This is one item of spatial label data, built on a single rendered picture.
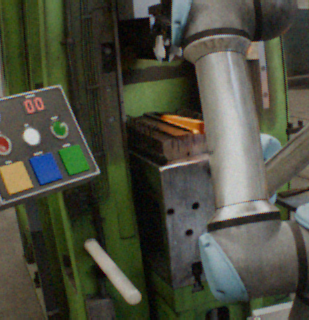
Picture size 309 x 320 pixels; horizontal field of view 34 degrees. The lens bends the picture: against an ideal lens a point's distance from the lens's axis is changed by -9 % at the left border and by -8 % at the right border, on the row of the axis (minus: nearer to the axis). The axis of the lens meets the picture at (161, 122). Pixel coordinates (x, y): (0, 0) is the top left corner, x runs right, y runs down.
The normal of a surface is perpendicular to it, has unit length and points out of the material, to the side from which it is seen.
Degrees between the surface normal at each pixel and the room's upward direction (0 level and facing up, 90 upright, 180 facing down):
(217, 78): 65
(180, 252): 90
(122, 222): 90
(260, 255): 61
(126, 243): 90
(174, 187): 90
